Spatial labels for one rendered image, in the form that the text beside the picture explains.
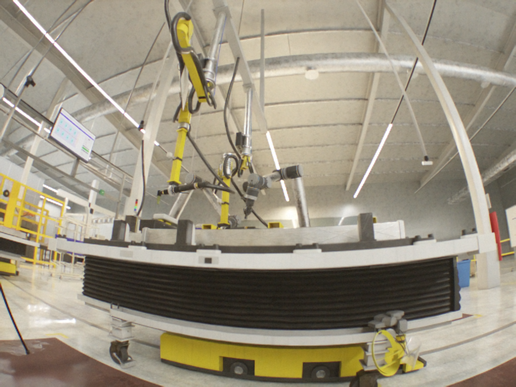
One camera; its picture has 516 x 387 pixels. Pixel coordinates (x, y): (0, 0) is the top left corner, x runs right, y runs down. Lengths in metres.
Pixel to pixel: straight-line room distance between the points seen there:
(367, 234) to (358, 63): 8.70
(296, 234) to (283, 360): 0.82
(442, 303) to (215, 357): 1.46
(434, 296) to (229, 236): 1.26
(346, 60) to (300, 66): 1.73
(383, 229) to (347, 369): 0.90
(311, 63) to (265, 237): 8.36
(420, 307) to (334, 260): 0.73
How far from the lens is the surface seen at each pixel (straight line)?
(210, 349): 1.72
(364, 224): 1.13
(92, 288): 2.16
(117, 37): 13.05
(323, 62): 9.28
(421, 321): 1.55
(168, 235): 1.50
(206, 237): 1.37
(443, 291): 1.63
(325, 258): 1.03
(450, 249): 1.23
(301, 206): 2.84
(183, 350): 1.82
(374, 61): 9.71
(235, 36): 3.05
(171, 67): 8.38
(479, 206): 5.92
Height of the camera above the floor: 0.75
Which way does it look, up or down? 19 degrees up
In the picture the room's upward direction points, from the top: 1 degrees clockwise
